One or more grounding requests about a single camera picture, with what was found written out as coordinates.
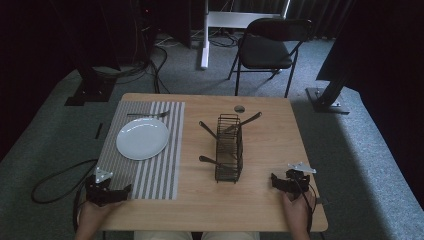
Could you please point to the small black floor strip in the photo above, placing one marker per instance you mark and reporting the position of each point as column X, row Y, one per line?
column 99, row 130

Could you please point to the grey striped placemat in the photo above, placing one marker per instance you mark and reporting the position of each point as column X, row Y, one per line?
column 151, row 180

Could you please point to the black metal stand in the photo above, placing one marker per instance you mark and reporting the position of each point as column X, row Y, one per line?
column 91, row 90
column 328, row 100

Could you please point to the white desk frame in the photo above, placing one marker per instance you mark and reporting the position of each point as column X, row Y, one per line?
column 205, row 50

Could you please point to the black folding chair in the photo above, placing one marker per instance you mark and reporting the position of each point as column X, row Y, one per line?
column 263, row 53

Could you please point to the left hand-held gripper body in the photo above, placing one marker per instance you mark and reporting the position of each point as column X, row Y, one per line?
column 98, row 191

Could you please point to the silver fork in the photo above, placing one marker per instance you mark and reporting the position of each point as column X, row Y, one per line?
column 156, row 114

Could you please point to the small round brown object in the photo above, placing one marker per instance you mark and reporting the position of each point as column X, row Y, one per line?
column 239, row 109

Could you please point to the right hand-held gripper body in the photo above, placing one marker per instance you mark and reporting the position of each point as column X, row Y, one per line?
column 298, row 181

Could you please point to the person's right hand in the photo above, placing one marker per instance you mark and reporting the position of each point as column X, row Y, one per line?
column 297, row 211

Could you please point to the person's left hand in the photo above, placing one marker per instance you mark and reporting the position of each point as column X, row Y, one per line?
column 96, row 215

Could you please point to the white round plate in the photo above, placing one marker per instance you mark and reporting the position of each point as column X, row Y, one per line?
column 141, row 138

